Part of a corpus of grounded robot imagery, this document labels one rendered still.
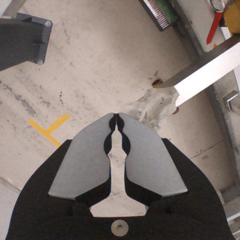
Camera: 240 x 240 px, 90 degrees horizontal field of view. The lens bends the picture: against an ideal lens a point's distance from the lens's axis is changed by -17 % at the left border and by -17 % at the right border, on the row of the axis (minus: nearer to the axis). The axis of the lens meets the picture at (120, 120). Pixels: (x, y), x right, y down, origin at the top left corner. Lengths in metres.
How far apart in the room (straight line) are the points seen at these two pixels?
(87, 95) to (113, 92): 0.21
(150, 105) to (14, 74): 1.23
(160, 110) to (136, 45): 0.88
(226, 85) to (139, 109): 0.32
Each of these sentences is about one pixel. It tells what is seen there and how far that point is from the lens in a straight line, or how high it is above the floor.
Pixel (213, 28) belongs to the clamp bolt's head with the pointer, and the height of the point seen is 0.79.
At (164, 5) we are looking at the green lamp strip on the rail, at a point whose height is 0.70.
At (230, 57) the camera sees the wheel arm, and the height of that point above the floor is 0.86.
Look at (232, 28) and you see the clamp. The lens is 0.26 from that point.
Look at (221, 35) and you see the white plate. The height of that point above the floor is 0.80.
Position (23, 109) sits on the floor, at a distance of 1.44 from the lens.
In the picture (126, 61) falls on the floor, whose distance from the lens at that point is 1.05.
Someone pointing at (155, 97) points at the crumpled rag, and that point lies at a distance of 0.18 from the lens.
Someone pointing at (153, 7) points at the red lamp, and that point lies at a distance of 0.34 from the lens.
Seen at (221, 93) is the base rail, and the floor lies 0.70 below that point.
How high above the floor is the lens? 1.03
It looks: 58 degrees down
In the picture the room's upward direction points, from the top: 178 degrees clockwise
